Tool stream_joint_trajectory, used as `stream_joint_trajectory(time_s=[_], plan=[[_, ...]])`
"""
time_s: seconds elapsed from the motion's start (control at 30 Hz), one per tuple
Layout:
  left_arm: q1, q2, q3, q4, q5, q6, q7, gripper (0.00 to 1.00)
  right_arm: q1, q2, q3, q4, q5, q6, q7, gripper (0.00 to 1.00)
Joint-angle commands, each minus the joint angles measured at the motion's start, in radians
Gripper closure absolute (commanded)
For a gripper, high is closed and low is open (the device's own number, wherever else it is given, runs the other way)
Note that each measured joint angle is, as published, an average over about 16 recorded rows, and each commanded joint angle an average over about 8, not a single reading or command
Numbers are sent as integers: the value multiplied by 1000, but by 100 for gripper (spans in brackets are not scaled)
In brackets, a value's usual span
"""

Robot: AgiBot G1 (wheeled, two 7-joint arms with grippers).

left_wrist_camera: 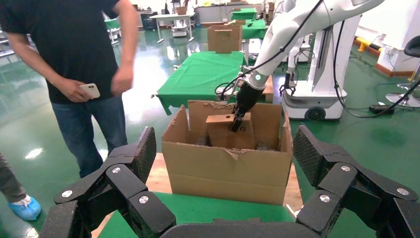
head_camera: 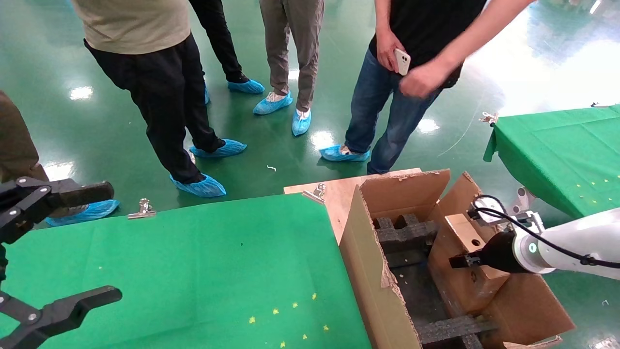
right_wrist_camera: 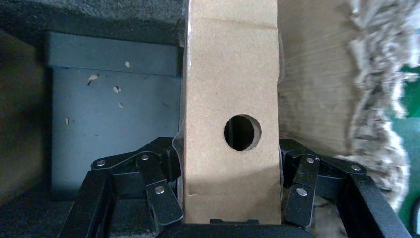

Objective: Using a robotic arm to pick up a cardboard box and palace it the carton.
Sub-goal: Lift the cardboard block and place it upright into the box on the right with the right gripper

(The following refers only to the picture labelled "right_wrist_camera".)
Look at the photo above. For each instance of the small brown cardboard box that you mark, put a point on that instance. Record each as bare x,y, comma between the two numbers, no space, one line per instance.
229,65

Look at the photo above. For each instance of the large open brown carton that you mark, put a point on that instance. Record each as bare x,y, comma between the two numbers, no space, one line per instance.
311,82

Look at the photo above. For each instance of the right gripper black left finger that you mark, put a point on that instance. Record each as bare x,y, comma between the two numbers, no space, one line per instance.
131,184

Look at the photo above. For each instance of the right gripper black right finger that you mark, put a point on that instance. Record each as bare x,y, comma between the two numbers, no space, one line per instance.
328,197

